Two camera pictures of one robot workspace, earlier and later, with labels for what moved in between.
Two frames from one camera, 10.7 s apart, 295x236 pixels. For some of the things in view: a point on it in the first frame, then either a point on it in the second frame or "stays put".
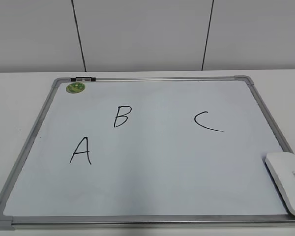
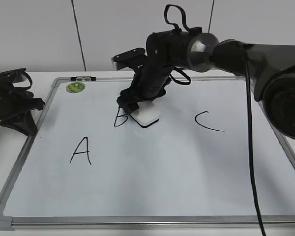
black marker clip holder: [83, 78] stays put
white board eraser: [288, 171] → [147, 114]
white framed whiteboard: [151, 154] stays put
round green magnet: [75, 87] stays put
